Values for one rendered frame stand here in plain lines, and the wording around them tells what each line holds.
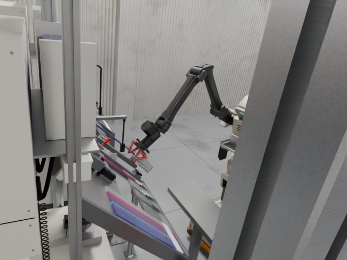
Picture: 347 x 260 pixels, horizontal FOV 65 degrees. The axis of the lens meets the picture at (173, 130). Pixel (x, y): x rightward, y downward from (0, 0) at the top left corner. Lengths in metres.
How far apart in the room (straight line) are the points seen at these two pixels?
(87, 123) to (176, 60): 3.95
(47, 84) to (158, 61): 3.85
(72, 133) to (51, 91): 0.16
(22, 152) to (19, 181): 0.10
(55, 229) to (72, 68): 1.18
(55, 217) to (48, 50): 1.18
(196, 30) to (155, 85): 1.17
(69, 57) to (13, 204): 0.49
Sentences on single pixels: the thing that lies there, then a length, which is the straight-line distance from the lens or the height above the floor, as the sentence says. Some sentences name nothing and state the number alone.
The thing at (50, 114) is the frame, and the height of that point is 1.48.
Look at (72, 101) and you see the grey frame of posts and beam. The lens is 0.80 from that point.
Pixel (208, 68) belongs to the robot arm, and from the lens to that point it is 1.67.
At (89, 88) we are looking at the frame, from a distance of 0.94.
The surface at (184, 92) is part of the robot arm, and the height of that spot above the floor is 1.41.
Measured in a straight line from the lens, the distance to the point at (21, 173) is 0.93.
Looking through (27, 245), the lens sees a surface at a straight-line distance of 1.11.
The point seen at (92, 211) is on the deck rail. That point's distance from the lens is 1.06.
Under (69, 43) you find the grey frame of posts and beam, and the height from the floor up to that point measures 1.73.
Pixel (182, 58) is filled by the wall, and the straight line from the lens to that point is 4.90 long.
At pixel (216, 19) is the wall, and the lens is 5.18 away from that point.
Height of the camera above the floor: 1.84
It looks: 24 degrees down
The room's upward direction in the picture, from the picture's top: 8 degrees clockwise
